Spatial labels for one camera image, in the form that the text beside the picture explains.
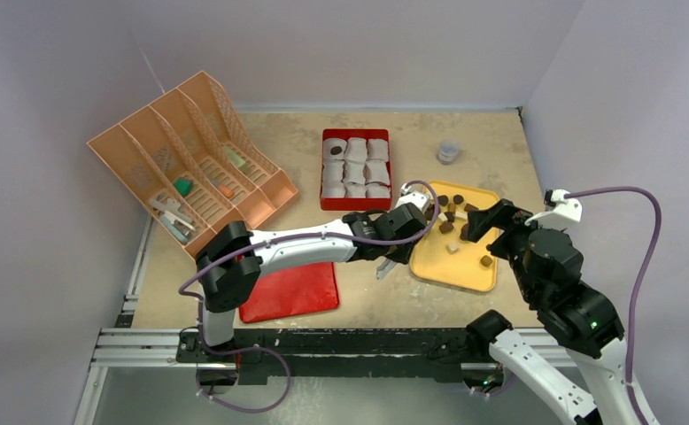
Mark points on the red chocolate box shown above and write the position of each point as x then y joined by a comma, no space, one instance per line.
359,178

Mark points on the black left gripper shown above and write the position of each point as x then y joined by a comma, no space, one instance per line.
402,255

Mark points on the small clear plastic cup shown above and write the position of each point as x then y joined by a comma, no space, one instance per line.
448,151

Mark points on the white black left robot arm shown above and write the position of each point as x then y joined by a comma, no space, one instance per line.
229,266

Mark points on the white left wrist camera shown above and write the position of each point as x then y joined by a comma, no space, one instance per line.
408,196

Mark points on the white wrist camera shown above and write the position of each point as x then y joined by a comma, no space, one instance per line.
408,196
561,211

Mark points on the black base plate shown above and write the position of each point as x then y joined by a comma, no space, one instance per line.
257,354

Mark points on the orange block in organizer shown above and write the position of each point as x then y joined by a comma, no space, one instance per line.
226,192

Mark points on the light green eraser box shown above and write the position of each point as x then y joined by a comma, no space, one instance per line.
235,158

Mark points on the peach plastic file organizer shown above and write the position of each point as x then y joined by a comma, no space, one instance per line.
181,134

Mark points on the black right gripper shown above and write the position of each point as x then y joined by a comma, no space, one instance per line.
483,220

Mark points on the yellow plastic tray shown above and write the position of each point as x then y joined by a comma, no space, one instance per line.
432,262

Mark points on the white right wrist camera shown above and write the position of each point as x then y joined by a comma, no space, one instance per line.
561,211

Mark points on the brown rectangular chocolate bar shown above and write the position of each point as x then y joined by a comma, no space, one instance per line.
446,227

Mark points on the green block in organizer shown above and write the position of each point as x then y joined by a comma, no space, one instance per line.
183,186

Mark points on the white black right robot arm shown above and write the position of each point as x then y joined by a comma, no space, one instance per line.
547,268

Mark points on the white square chocolate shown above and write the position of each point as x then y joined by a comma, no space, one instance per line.
452,247

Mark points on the red box lid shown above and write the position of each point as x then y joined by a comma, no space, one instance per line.
292,292

